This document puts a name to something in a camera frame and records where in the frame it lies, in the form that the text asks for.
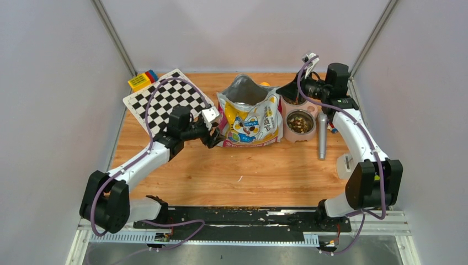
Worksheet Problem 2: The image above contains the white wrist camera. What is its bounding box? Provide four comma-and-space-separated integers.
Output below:
302, 51, 320, 77
200, 107, 221, 130

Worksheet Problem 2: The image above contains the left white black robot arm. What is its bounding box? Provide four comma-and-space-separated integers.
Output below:
79, 106, 224, 236

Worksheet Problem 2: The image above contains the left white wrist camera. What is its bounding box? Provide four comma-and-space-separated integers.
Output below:
200, 107, 221, 130

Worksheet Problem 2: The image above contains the toy block car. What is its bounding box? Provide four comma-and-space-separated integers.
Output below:
328, 124, 338, 134

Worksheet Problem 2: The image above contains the pink double pet bowl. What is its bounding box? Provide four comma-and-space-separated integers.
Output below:
281, 96, 318, 143

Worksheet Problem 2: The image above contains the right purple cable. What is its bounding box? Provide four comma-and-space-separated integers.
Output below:
296, 55, 387, 256

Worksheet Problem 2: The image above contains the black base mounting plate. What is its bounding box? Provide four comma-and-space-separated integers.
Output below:
157, 206, 351, 242

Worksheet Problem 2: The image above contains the pet food bag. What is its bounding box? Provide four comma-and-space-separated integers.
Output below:
217, 74, 283, 147

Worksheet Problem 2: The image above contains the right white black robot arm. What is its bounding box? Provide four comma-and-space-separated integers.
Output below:
277, 62, 403, 231

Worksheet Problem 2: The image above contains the white wedge holder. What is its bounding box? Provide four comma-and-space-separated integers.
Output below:
336, 153, 355, 180

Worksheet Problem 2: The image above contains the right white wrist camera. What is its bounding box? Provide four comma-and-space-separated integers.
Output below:
302, 51, 320, 77

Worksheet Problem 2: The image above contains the checkerboard calibration board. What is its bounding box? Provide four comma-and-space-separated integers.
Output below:
123, 68, 214, 136

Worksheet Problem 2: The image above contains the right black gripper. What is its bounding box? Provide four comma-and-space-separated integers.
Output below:
276, 68, 329, 103

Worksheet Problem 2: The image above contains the aluminium rail frame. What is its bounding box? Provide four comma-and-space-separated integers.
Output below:
66, 210, 420, 264

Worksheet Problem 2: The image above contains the silver metal cylinder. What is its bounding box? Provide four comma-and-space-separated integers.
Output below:
317, 112, 328, 160

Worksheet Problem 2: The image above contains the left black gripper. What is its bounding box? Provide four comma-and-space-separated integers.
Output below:
180, 118, 226, 149

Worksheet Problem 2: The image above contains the yellow red blue block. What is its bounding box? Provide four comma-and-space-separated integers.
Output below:
128, 70, 158, 92

